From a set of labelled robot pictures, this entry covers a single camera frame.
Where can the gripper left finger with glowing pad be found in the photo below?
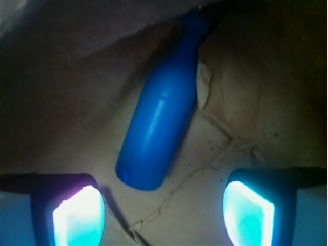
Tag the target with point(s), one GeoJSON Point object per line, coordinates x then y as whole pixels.
{"type": "Point", "coordinates": [51, 209]}

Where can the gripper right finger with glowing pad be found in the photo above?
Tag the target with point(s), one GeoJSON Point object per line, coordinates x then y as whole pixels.
{"type": "Point", "coordinates": [278, 206]}

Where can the blue plastic bottle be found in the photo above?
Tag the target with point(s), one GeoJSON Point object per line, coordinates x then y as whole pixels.
{"type": "Point", "coordinates": [163, 111]}

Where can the brown paper bag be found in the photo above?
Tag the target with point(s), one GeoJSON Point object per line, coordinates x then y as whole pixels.
{"type": "Point", "coordinates": [72, 73]}

